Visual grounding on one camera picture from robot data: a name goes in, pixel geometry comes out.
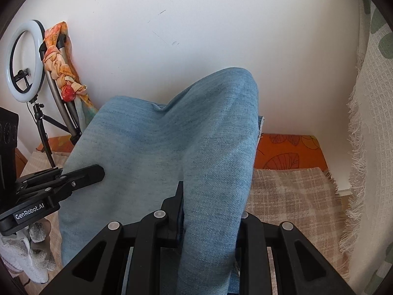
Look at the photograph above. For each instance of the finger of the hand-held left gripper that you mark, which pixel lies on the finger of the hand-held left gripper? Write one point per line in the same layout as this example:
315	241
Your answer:
43	173
87	175

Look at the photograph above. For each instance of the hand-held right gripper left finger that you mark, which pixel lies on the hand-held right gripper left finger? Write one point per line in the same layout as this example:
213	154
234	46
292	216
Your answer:
173	221

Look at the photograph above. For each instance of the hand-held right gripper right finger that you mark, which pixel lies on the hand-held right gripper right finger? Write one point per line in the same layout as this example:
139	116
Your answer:
251	230

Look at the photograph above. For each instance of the light blue denim pants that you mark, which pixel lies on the light blue denim pants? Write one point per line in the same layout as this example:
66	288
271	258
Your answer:
184	135

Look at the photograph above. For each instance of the person's left hand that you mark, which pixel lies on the person's left hand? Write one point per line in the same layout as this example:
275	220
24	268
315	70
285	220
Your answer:
40	252

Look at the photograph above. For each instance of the black tripod stand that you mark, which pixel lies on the black tripod stand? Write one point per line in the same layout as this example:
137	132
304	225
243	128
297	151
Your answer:
40	123

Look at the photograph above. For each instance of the beige plaid blanket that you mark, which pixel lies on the beige plaid blanket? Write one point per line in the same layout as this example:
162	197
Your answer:
291	190

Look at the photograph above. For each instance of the folded silver tripod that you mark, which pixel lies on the folded silver tripod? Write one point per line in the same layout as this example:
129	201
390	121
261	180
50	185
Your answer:
56	90

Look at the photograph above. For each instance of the colourful knotted scarf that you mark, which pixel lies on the colourful knotted scarf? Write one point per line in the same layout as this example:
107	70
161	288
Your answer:
58	64

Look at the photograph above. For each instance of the white green leaf-print throw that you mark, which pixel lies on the white green leaf-print throw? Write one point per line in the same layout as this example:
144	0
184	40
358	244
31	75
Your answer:
371	129

